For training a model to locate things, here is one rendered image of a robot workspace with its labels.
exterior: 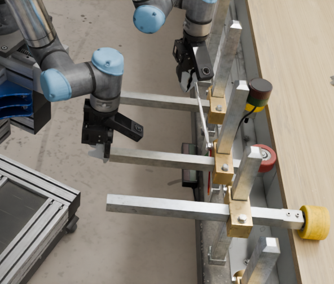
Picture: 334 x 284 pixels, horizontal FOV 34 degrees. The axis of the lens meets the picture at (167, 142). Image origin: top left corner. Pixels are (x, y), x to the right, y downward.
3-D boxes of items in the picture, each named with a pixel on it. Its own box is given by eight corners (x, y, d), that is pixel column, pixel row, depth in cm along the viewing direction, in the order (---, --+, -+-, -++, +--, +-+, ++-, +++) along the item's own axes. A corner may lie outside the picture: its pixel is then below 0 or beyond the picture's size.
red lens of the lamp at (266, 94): (248, 98, 139) (250, 91, 138) (246, 83, 144) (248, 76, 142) (272, 100, 140) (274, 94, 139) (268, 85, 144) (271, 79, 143)
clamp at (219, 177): (212, 183, 153) (216, 171, 150) (210, 149, 163) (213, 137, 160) (232, 185, 154) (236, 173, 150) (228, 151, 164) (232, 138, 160)
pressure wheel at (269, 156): (240, 189, 157) (250, 162, 149) (237, 168, 162) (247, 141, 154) (267, 192, 157) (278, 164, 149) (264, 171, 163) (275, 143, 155)
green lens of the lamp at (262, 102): (246, 105, 141) (248, 98, 140) (244, 90, 145) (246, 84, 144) (269, 107, 142) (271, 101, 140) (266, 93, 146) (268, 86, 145)
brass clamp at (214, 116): (206, 123, 171) (209, 111, 168) (203, 95, 181) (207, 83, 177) (225, 125, 172) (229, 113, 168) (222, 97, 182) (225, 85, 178)
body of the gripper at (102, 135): (84, 126, 150) (86, 92, 142) (115, 129, 151) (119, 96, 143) (80, 146, 145) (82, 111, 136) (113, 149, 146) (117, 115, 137)
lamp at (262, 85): (231, 150, 153) (250, 90, 138) (229, 136, 157) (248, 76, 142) (252, 152, 154) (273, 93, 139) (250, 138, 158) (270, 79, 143)
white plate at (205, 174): (203, 213, 161) (210, 191, 154) (200, 149, 180) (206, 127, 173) (205, 213, 161) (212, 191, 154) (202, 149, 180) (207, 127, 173)
